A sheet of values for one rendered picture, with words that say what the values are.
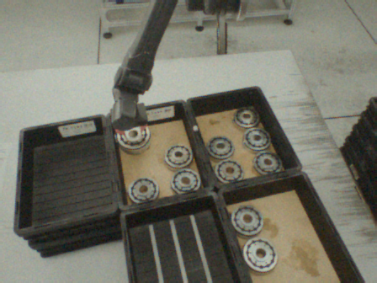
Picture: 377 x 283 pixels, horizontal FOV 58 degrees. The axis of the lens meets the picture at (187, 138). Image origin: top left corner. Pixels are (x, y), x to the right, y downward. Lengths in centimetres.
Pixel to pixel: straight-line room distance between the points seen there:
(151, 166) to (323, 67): 210
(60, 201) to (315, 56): 246
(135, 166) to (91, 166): 16
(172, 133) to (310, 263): 65
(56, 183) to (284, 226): 78
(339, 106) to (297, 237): 174
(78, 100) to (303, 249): 115
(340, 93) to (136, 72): 220
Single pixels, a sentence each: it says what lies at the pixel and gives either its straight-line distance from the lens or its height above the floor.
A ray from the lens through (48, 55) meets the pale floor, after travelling 317.
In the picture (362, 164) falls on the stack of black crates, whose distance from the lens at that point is 211.
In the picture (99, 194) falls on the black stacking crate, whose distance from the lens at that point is 120.
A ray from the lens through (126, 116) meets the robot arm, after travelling 84.
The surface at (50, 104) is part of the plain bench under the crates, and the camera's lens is 170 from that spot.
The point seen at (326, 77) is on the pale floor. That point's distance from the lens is 295.
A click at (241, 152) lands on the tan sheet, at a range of 127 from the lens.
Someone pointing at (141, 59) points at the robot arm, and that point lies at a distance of 82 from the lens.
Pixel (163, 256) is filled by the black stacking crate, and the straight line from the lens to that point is 109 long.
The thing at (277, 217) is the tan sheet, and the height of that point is 83.
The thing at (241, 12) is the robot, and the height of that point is 112.
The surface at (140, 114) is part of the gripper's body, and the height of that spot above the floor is 113.
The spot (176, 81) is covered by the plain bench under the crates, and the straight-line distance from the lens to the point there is 169.
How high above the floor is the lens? 186
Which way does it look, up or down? 53 degrees down
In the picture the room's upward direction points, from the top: straight up
